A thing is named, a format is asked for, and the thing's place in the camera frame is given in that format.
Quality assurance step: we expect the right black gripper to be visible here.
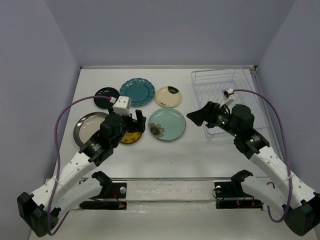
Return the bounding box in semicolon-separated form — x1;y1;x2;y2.
186;101;241;138

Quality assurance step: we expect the yellow amber plate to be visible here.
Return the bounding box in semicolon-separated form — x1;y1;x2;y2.
121;132;143;145

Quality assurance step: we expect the light blue flower plate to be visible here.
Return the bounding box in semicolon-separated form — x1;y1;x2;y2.
148;108;186;142

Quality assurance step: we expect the teal scalloped plate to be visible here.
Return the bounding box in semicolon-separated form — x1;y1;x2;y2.
119;78;156;107

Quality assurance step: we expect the white wire dish rack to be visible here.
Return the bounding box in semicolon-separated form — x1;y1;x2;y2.
190;67;269;142

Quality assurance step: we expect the cream and black plate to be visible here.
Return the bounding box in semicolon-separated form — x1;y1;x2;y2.
155;86;182;108

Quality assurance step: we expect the small black plate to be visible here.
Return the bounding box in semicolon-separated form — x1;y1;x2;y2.
93;87;120;109

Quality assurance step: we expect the silver grey plate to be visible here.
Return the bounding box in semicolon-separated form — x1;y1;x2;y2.
73;112;108;147

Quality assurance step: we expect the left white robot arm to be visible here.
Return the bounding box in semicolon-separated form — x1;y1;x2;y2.
17;109;146;238

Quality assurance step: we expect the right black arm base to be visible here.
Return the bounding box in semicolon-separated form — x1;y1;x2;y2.
212;181;263;210

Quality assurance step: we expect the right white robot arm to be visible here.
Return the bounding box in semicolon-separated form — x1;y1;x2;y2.
186;101;320;236

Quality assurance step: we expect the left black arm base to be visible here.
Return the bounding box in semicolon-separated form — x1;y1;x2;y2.
79;182;127;211

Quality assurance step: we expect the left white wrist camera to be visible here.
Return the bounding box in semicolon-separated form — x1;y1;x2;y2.
108;96;132;116

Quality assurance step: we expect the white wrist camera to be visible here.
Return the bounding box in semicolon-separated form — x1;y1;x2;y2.
220;88;235;107
108;96;132;116

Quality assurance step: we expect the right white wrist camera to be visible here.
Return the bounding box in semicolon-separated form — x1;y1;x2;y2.
220;88;235;107

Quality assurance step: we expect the metal rail bar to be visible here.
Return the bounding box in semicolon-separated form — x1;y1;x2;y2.
82;176;233;181

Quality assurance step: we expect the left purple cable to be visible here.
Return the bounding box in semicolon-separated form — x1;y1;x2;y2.
46;96;112;236

